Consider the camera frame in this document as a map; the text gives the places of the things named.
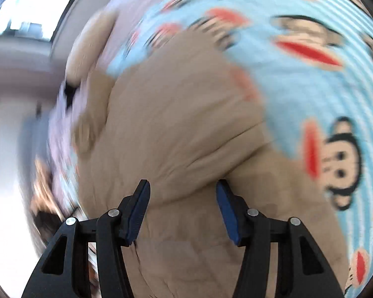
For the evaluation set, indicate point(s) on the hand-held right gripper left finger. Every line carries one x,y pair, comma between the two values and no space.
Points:
138,214

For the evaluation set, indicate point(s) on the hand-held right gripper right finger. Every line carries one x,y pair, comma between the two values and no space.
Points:
228,214

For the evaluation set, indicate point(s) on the beige puffer jacket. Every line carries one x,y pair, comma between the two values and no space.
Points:
180,124

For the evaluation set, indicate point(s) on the blue monkey printed blanket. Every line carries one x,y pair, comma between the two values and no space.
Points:
298,77

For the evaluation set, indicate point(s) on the cream pillow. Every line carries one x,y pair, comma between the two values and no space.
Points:
90,40

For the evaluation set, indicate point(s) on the window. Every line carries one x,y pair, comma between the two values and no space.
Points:
25,6

